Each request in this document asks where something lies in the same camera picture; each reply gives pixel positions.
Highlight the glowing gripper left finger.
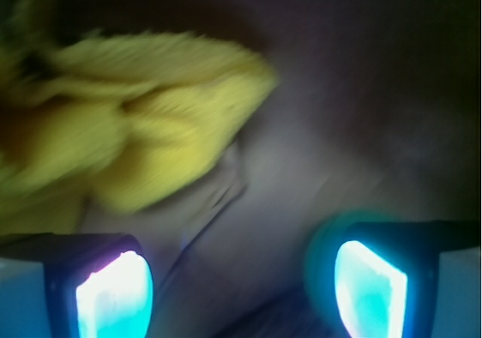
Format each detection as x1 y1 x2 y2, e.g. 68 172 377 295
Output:
1 233 154 337

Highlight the yellow microfiber cloth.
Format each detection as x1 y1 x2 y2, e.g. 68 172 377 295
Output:
1 0 278 233

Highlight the brown paper bag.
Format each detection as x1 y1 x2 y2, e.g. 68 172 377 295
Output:
63 0 481 337

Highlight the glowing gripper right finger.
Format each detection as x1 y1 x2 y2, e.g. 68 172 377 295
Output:
307 217 482 338

